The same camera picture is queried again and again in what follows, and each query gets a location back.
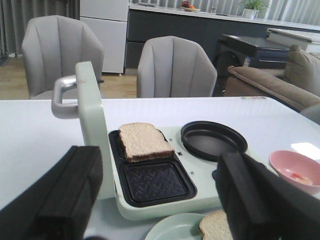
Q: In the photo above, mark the light green plastic plate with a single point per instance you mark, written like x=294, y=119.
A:
x=183, y=226

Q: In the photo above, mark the fruit bowl on counter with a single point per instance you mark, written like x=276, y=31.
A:
x=187, y=6

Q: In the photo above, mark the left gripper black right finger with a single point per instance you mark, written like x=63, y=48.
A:
x=260, y=205

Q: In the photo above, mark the right grey upholstered chair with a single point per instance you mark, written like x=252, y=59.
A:
x=173, y=67

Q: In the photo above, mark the dark grey counter cabinet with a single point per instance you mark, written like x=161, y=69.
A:
x=146, y=22

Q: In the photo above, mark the pink shrimp pieces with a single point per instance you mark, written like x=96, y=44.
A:
x=301, y=179

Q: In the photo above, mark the black round frying pan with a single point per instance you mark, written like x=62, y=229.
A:
x=209, y=140

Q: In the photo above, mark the black washing machine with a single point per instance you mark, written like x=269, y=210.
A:
x=248, y=51

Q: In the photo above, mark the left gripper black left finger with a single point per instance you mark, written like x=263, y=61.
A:
x=59, y=204

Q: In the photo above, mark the green breakfast maker lid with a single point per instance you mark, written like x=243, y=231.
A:
x=89, y=109

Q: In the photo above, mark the left grey upholstered chair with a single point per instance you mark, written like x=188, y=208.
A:
x=51, y=48

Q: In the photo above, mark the pink plastic bowl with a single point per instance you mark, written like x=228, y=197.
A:
x=286, y=162

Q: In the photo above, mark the potted green plant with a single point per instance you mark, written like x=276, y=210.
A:
x=252, y=7

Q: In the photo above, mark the grey upholstered chair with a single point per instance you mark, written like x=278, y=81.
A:
x=51, y=48
x=173, y=67

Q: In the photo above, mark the beige sofa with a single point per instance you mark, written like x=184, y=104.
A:
x=296, y=86

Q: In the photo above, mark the grey low table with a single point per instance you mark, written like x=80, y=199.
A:
x=308, y=41

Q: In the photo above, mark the white refrigerator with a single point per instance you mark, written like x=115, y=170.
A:
x=108, y=20

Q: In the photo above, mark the bread slice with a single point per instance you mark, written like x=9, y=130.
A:
x=215, y=226
x=143, y=141

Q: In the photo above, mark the green breakfast maker base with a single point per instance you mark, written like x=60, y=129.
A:
x=162, y=187

